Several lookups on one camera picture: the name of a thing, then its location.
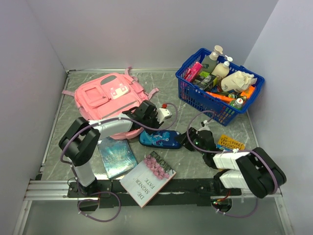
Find orange packet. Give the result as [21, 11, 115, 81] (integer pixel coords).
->
[206, 92, 235, 103]

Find blue pencil case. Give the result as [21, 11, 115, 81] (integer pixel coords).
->
[139, 130, 181, 149]

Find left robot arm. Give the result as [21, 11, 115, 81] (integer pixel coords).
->
[59, 100, 167, 197]

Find purple cable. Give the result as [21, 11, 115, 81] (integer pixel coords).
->
[186, 110, 279, 218]
[60, 102, 179, 223]

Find pink box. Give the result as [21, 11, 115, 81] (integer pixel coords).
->
[184, 62, 202, 82]

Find grey pump bottle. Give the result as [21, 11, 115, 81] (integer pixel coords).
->
[201, 45, 223, 73]

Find pink school backpack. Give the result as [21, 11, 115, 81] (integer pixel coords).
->
[63, 69, 158, 140]

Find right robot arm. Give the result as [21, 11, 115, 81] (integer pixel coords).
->
[176, 127, 287, 198]

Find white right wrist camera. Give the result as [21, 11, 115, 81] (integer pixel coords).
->
[199, 120, 210, 131]

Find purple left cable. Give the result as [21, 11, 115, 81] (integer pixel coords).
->
[60, 102, 179, 223]

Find cream pump bottle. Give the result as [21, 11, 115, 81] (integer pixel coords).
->
[212, 55, 233, 81]

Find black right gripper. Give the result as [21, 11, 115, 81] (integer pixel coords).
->
[174, 127, 206, 155]

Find orange snack pack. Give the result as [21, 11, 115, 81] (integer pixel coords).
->
[240, 86, 255, 99]

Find blue plastic basket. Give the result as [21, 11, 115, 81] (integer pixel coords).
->
[175, 48, 265, 126]

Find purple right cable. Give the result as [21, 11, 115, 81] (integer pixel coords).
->
[186, 110, 279, 218]

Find teal hardcover book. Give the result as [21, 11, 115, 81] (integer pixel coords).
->
[97, 137, 137, 179]

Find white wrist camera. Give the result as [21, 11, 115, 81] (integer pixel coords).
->
[156, 103, 173, 123]
[199, 120, 210, 131]

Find green bottle red cap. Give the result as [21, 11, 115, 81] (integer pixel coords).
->
[229, 98, 244, 110]

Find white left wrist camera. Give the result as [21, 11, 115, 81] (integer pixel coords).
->
[156, 103, 173, 123]

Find beige cloth bag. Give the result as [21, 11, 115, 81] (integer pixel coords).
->
[221, 71, 257, 93]

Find white book pink flowers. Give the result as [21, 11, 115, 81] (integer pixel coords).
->
[120, 151, 176, 208]

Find black green box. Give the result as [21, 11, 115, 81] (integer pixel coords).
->
[193, 71, 217, 92]

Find yellow children's book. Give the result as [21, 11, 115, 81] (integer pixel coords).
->
[216, 135, 245, 151]

